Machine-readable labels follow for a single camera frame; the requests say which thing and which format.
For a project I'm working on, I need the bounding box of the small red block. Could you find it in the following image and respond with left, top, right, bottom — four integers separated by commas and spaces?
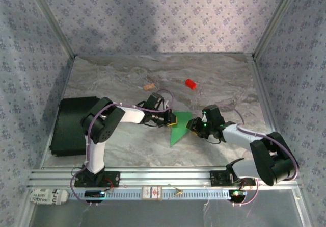
185, 78, 198, 90

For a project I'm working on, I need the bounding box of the small brass clip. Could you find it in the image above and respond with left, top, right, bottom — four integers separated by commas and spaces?
168, 184, 183, 197

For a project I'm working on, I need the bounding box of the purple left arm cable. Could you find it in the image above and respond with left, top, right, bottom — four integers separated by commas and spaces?
69, 89, 176, 207

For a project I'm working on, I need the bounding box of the green paper sheet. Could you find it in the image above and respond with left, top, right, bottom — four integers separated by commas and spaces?
169, 111, 194, 146

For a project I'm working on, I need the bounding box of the aluminium mounting rail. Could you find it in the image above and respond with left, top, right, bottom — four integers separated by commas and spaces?
26, 167, 304, 189

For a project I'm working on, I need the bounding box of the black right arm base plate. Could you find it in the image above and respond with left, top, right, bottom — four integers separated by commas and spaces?
210, 170, 257, 187

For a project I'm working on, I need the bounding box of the aluminium corner post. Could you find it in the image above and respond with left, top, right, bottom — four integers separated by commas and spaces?
28, 0, 77, 58
253, 0, 301, 59

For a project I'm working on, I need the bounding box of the grey metal shelf panel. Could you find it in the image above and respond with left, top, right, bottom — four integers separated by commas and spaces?
30, 200, 306, 227

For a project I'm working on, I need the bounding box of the black controller board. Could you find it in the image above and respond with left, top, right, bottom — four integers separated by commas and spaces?
228, 189, 248, 204
84, 190, 106, 204

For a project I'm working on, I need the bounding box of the white printed paper roll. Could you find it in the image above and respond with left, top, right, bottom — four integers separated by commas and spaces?
28, 188, 69, 206

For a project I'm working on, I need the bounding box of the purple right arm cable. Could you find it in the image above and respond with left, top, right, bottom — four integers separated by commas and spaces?
219, 104, 299, 207

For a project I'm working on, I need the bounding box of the aluminium side rail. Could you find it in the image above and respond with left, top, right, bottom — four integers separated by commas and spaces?
251, 56, 304, 184
39, 56, 77, 169

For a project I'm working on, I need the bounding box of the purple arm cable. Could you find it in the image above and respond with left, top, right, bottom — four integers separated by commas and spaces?
219, 104, 299, 207
69, 89, 176, 207

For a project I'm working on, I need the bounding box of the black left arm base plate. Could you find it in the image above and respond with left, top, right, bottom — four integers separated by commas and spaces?
73, 170, 121, 188

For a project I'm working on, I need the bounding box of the black flat tray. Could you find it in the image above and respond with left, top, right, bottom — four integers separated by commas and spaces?
49, 96, 102, 158

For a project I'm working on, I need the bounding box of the white red label card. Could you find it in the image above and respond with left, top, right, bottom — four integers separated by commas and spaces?
141, 185, 164, 201

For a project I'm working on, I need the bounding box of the grey slotted cable duct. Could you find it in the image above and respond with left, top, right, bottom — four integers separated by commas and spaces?
67, 188, 232, 201

